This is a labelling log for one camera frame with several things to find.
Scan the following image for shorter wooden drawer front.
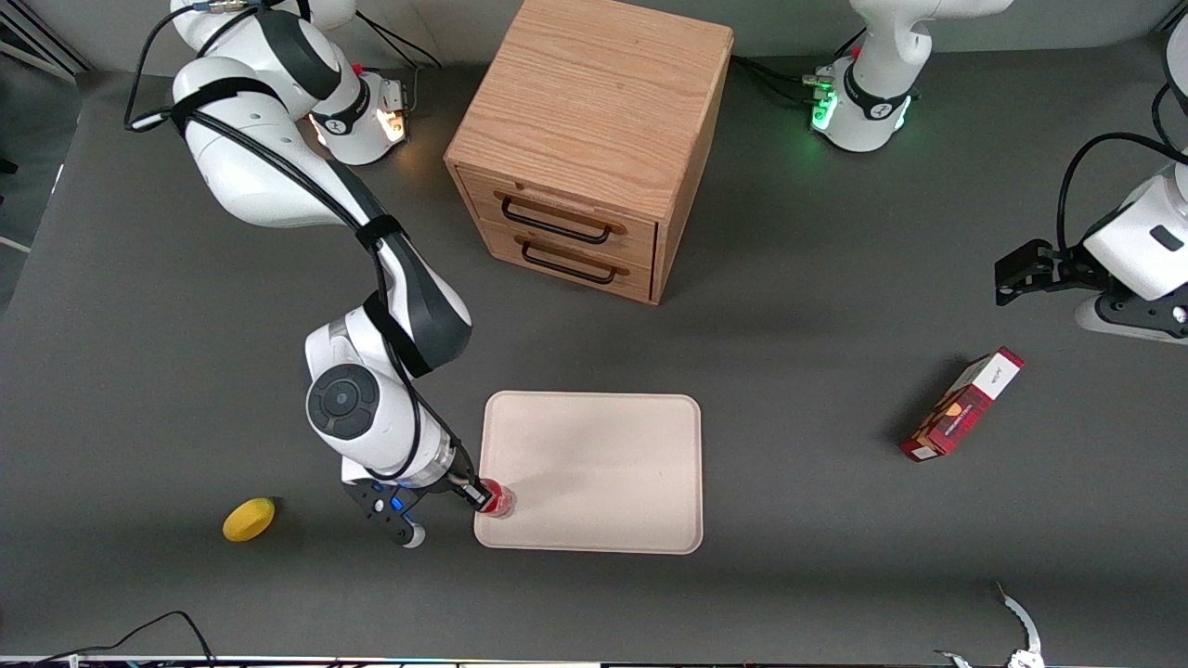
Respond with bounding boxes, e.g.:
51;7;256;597
476;219;657;304

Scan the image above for red and white carton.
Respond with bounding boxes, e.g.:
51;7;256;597
898;347;1027;463

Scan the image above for beige rectangular tray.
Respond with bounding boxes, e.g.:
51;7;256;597
473;391;704;556

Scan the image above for grey metal frame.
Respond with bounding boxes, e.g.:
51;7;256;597
0;11;94;83

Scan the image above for wooden drawer cabinet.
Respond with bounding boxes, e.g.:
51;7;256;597
443;0;735;306

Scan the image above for thin black table cable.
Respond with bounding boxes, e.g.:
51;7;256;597
0;610;220;668

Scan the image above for white curved clamp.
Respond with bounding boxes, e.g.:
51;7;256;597
933;581;1045;668

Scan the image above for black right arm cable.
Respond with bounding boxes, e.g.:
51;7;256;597
123;0;448;483

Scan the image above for short black drawer handle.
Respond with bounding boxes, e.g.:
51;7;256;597
516;236;620;285

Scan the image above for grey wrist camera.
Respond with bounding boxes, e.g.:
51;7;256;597
342;475;430;549
1075;293;1188;346

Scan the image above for yellow lemon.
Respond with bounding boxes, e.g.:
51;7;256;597
222;497;278;544

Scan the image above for black base cables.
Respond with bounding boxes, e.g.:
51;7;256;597
353;11;447;120
730;28;869;105

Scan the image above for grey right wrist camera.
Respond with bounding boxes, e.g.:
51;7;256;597
342;475;430;549

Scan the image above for taller wooden drawer front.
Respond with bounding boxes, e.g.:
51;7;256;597
455;165;660;271

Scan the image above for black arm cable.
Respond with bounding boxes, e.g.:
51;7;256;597
1056;82;1188;253
123;0;448;483

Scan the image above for long black drawer handle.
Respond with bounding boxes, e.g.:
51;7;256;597
500;191;626;245

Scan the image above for black left base cables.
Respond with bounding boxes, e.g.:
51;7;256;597
730;28;869;105

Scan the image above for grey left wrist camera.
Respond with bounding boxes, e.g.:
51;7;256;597
1075;293;1188;346

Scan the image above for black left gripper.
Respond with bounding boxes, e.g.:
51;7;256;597
995;238;1104;308

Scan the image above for black right base cables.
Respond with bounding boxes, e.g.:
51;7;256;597
353;11;447;120

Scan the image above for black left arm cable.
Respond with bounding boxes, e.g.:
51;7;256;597
1056;82;1188;253

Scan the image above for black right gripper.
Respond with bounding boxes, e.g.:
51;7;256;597
442;459;495;514

